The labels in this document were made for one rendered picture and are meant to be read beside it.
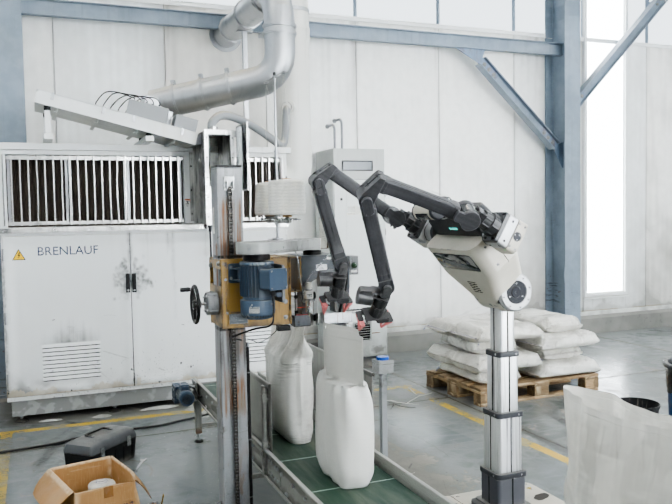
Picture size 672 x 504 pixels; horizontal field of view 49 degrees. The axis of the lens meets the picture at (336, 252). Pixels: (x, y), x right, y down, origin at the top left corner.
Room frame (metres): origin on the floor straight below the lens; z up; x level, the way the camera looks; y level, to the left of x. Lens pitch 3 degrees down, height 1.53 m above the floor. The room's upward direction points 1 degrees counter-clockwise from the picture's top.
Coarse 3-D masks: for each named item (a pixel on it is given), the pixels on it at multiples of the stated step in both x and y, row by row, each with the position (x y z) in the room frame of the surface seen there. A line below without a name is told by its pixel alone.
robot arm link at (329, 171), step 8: (320, 168) 3.15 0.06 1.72; (328, 168) 3.09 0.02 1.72; (336, 168) 3.10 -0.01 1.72; (312, 176) 3.12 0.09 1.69; (320, 176) 3.09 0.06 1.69; (328, 176) 3.10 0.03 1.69; (336, 176) 3.12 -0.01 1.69; (344, 176) 3.13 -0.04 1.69; (312, 184) 3.09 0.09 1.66; (344, 184) 3.14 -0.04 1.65; (352, 184) 3.15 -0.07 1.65; (352, 192) 3.16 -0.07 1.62; (376, 200) 3.19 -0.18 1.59; (376, 208) 3.20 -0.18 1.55; (384, 208) 3.20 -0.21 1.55; (392, 216) 3.20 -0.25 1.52; (400, 216) 3.21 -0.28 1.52; (392, 224) 3.20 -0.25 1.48; (400, 224) 3.21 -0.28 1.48
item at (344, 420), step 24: (336, 336) 3.13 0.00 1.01; (360, 336) 3.02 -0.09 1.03; (336, 360) 3.13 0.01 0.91; (360, 360) 3.00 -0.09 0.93; (336, 384) 3.09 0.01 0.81; (360, 384) 3.01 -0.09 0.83; (336, 408) 3.06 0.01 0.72; (360, 408) 3.03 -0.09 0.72; (336, 432) 3.05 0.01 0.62; (360, 432) 3.02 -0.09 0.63; (336, 456) 3.06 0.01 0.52; (360, 456) 3.02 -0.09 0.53; (336, 480) 3.09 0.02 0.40; (360, 480) 3.03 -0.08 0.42
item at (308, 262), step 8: (304, 256) 3.43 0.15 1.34; (312, 256) 3.45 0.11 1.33; (320, 256) 3.46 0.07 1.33; (328, 256) 3.48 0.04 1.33; (304, 264) 3.43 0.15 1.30; (312, 264) 3.45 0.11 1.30; (328, 264) 3.48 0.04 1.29; (304, 272) 3.43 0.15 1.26; (304, 280) 3.43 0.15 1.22; (312, 280) 3.45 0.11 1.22; (304, 304) 3.43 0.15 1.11; (336, 304) 3.50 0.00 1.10; (304, 312) 3.43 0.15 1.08
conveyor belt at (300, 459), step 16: (208, 384) 5.02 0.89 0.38; (272, 432) 3.87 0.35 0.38; (288, 448) 3.60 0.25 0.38; (304, 448) 3.60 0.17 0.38; (288, 464) 3.37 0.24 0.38; (304, 464) 3.36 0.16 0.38; (304, 480) 3.16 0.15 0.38; (320, 480) 3.15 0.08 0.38; (384, 480) 3.14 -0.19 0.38; (320, 496) 2.97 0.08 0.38; (336, 496) 2.97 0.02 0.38; (352, 496) 2.97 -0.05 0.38; (368, 496) 2.96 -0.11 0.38; (384, 496) 2.96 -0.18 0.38; (400, 496) 2.96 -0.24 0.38; (416, 496) 2.95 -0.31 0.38
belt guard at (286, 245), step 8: (264, 240) 3.36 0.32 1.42; (272, 240) 3.33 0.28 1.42; (280, 240) 3.31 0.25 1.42; (288, 240) 3.29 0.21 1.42; (296, 240) 3.34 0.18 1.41; (304, 240) 3.40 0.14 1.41; (312, 240) 3.46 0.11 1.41; (320, 240) 3.53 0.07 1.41; (240, 248) 3.15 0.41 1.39; (248, 248) 3.13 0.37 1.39; (256, 248) 3.13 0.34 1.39; (264, 248) 3.14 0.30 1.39; (272, 248) 3.17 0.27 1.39; (280, 248) 3.22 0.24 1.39; (288, 248) 3.28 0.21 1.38; (296, 248) 3.33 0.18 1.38; (304, 248) 3.39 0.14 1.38; (312, 248) 3.46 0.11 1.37; (320, 248) 3.52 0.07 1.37
